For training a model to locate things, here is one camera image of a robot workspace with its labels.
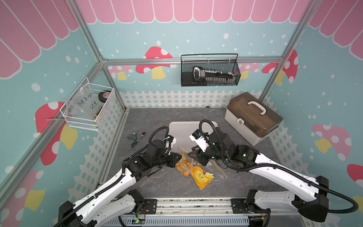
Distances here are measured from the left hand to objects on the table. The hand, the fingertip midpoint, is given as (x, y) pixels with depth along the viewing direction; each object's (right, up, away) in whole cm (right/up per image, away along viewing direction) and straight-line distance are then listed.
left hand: (181, 159), depth 73 cm
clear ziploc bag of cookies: (+2, -6, +12) cm, 14 cm away
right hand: (+5, +5, -7) cm, 10 cm away
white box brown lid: (+45, +23, +16) cm, 53 cm away
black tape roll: (-45, +35, +8) cm, 57 cm away
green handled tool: (-33, +5, +25) cm, 42 cm away
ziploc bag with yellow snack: (+11, -13, +7) cm, 19 cm away
